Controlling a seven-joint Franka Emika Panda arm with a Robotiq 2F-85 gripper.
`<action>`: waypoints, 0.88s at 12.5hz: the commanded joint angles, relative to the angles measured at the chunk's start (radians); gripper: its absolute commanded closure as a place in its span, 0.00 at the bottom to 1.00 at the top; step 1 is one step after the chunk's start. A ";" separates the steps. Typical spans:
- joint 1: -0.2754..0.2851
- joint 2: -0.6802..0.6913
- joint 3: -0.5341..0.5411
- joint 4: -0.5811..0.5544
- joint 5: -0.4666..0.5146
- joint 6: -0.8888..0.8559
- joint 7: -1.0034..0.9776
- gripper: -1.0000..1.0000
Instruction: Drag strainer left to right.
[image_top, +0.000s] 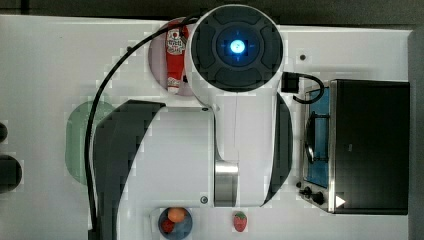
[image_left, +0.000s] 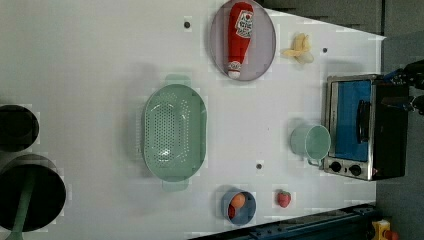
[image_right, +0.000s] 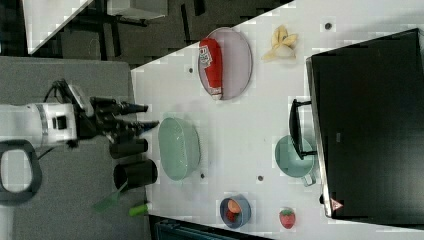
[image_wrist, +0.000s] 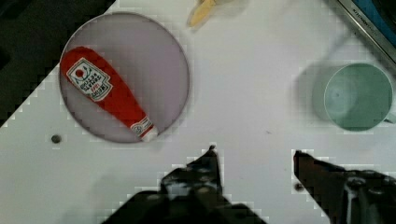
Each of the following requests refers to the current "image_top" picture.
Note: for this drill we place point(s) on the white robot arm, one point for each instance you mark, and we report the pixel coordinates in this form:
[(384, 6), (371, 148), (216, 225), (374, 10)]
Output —
[(231, 146)]

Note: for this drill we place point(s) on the red ketchup bottle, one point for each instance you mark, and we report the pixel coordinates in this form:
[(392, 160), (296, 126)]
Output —
[(175, 46)]

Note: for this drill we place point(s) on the red toy strawberry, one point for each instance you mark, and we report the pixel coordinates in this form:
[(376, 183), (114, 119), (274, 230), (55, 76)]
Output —
[(240, 221)]

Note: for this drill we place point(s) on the black toaster oven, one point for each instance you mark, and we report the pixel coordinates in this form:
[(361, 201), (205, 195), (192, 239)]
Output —
[(356, 147)]

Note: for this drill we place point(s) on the blue small bowl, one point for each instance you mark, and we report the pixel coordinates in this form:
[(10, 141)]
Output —
[(181, 230)]

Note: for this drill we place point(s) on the pink oval plate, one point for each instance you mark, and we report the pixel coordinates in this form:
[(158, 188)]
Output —
[(158, 66)]

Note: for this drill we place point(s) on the red toy fruit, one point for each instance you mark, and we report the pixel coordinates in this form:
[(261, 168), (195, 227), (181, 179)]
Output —
[(167, 226)]

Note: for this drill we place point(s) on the black round stand base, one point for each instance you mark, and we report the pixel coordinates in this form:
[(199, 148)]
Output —
[(10, 173)]

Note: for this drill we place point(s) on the orange toy fruit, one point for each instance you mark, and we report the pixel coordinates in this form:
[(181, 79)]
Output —
[(176, 214)]

